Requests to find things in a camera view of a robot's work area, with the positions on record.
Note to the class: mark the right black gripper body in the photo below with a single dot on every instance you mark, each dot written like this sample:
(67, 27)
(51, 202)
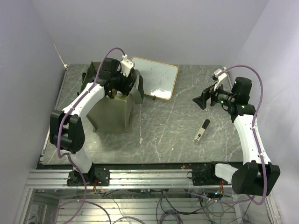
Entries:
(221, 96)

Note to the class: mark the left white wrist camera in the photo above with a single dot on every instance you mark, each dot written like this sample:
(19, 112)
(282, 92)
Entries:
(126, 65)

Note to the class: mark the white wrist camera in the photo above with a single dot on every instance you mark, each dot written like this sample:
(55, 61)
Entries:
(126, 65)
(219, 77)

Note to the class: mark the small whiteboard wooden frame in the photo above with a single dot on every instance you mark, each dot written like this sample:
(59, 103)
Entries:
(158, 78)

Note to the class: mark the yellow pump lotion bottle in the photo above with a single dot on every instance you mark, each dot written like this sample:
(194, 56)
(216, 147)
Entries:
(120, 96)

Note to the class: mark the black beige slim tube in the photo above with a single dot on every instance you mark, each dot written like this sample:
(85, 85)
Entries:
(201, 131)

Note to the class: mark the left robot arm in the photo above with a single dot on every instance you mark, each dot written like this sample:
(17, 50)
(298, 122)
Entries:
(59, 120)

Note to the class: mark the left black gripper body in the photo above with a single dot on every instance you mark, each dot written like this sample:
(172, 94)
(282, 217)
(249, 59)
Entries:
(120, 83)

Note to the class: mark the aluminium rail frame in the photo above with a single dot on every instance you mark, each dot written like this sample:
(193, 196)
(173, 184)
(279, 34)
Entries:
(138, 194)

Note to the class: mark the green canvas bag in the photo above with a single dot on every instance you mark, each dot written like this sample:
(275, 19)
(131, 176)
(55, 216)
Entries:
(115, 116)

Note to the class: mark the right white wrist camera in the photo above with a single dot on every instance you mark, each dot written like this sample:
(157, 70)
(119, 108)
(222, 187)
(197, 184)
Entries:
(219, 77)

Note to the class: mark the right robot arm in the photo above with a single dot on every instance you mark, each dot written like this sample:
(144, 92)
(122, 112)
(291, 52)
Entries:
(257, 175)

